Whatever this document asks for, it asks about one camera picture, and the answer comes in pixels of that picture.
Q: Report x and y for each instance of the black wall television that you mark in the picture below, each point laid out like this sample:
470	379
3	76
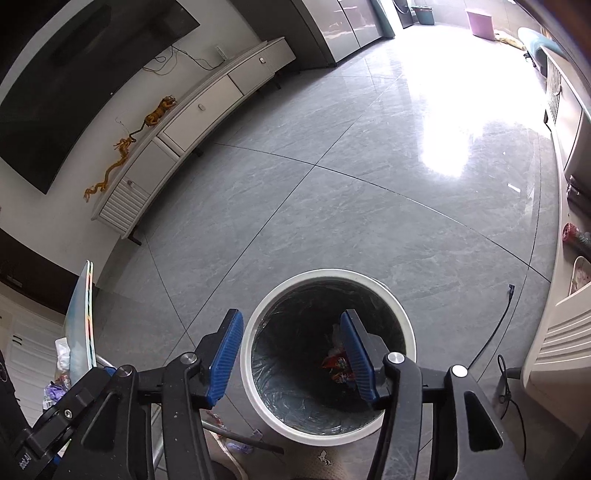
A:
69	92

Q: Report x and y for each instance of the dark washing machine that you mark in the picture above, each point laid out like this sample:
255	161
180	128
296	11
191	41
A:
401	9

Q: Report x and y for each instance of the white television cabinet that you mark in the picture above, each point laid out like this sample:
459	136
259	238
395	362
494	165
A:
203	97

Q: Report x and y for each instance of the red patterned can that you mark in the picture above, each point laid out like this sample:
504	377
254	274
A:
575	235

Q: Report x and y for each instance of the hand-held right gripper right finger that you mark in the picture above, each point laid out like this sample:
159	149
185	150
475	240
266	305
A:
359	357

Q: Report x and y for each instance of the purple stool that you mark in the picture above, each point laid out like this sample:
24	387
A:
480	22

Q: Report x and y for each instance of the white plastic bag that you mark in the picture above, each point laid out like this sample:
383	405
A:
62	353

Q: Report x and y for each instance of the golden tiger figurine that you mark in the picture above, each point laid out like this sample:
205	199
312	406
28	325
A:
159	110

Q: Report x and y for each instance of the blue chair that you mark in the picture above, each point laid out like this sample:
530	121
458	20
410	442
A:
535	41

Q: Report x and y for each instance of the yellow cloth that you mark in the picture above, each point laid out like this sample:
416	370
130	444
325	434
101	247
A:
508	41

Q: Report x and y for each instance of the dark bag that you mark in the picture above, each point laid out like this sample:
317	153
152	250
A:
579	194

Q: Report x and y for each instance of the black metal rod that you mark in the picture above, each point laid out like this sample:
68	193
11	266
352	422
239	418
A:
244	441

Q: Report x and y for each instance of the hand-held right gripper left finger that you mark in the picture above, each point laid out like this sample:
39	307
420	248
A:
225	357

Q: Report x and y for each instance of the white round trash can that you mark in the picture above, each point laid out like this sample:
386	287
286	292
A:
323	274

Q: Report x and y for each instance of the white coffee table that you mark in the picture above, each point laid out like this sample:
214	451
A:
561	115

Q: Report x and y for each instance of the white patterned tray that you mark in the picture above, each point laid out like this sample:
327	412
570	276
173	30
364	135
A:
581	274

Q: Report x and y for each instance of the red snack wrapper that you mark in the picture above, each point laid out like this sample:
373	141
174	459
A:
337	364

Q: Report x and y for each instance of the landscape printed table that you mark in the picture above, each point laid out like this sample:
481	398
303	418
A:
81	323

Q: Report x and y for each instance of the teal bucket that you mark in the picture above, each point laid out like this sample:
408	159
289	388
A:
421	14

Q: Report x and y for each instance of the white power strip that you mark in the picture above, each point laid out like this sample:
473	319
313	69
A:
220	53

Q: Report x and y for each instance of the grey glossy wardrobe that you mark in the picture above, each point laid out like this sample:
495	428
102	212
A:
341	27

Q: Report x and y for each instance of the purple wrapper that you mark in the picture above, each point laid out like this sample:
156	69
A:
55	396
235	446

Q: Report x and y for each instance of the golden dragon figurine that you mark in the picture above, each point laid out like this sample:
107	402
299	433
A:
111	166

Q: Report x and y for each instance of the clear plastic bin liner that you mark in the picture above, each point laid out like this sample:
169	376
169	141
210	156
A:
281	383

